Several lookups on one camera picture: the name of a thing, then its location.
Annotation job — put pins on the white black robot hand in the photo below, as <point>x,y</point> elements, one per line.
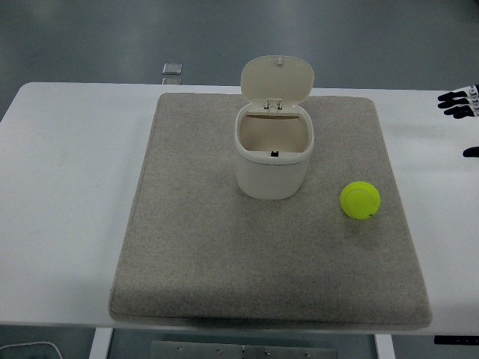
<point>462,110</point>

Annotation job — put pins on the yellow-green tennis ball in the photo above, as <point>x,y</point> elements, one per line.
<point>360,200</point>

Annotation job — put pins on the cream lidded bin box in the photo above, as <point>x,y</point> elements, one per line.
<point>271,175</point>

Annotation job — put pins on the black table control panel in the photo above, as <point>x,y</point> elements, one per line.
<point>456,340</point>

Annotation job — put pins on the white table leg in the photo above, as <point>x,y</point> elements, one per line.
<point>99,344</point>
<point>383,348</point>

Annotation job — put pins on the beige fabric mat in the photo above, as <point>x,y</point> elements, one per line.
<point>243,254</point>

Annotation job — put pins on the small metal floor plate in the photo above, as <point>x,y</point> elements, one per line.
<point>171,80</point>
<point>172,68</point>

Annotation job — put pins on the grey metal plate with screws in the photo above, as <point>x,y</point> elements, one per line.
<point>243,351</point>

